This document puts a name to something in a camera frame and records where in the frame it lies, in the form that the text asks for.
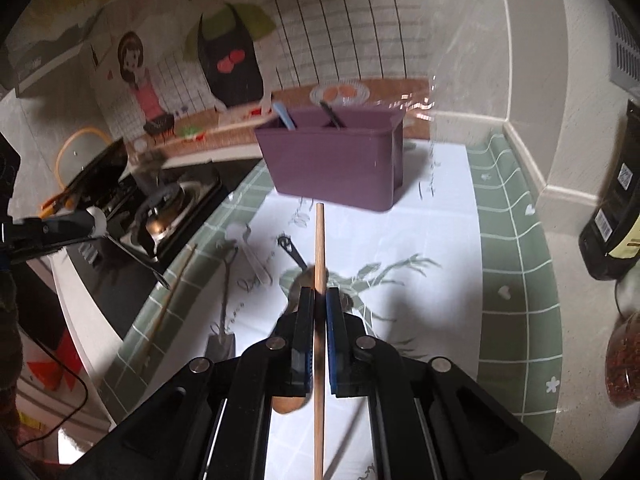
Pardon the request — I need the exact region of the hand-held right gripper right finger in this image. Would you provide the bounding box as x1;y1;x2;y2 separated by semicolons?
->
325;287;581;480

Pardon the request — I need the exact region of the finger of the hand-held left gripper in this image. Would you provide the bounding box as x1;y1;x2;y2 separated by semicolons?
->
11;212;98;242
7;237;91;265

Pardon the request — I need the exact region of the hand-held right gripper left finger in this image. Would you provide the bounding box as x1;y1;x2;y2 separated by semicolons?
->
60;287;321;480

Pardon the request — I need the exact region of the metal spoon with white ball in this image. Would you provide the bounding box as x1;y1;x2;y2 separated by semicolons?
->
85;207;171;288

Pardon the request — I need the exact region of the spoon with black handle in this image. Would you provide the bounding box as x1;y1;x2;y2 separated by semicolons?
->
276;234;310;271

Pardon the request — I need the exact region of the small shovel shaped spoon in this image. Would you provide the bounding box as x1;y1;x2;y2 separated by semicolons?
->
206;247;238;361

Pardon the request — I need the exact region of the wooden chopstick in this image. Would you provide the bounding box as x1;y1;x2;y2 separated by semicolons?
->
140;244;198;376
314;203;326;480

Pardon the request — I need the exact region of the purple utensil holder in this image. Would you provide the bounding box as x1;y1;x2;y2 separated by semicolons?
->
254;105;406;213

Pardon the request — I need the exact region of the glass lid with orange rim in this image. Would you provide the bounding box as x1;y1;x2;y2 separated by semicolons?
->
54;127;116;193

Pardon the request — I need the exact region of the white plastic spoon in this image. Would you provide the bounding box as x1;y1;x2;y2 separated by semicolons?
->
226;224;273;286

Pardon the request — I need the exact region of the red and white printed panel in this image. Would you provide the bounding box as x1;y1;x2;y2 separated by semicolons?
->
20;325;86;396

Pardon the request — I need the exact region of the black gas stove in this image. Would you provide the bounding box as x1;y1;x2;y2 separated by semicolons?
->
30;157;223;266

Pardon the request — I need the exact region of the range hood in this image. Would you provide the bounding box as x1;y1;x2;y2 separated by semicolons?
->
0;5;108;98

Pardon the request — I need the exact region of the green and white table mat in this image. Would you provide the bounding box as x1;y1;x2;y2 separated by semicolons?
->
102;130;558;480

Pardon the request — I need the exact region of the jar of red chili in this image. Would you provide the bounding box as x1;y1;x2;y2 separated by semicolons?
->
605;310;640;408

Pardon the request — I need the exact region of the dark sauce bottle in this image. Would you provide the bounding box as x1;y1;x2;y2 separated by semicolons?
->
578;99;640;282

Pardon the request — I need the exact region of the grey vented box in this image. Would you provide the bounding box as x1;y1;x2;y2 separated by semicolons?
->
609;7;640;96

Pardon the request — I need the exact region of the black wok with orange handle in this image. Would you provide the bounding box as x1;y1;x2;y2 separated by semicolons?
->
40;140;131;211

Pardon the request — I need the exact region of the black cable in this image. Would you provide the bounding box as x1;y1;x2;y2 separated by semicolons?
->
15;345;88;448

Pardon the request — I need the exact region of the blue handled utensil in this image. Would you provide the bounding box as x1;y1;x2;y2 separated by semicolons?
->
271;101;297;129

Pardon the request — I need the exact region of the black handled utensil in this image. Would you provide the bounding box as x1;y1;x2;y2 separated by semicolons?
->
319;101;346;128

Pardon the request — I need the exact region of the cartoon kitchen wall poster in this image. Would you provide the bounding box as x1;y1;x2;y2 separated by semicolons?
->
85;0;436;161

